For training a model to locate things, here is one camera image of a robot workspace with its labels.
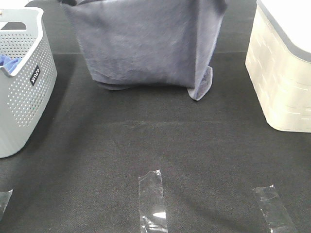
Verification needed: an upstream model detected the grey perforated laundry basket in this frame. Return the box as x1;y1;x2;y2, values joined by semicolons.
0;7;57;158

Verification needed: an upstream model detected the black table mat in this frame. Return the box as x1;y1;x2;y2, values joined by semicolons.
0;0;311;233

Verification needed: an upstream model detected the cream woven storage basket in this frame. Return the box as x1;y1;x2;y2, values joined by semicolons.
245;0;311;133

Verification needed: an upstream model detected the clear tape strip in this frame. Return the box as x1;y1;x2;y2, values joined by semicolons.
252;184;297;233
0;189;13;220
138;170;168;233

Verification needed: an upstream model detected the clear tape strip right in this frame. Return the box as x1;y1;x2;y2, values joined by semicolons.
252;184;297;233

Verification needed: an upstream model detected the grey towel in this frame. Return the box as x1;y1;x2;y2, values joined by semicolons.
60;0;228;100

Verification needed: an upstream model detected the clear tape strip centre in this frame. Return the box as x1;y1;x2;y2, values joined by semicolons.
138;170;168;233

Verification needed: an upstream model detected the blue towel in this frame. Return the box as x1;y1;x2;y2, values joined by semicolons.
0;55;22;74

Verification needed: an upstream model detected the clear tape strip left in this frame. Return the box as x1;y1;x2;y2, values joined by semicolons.
0;189;13;220

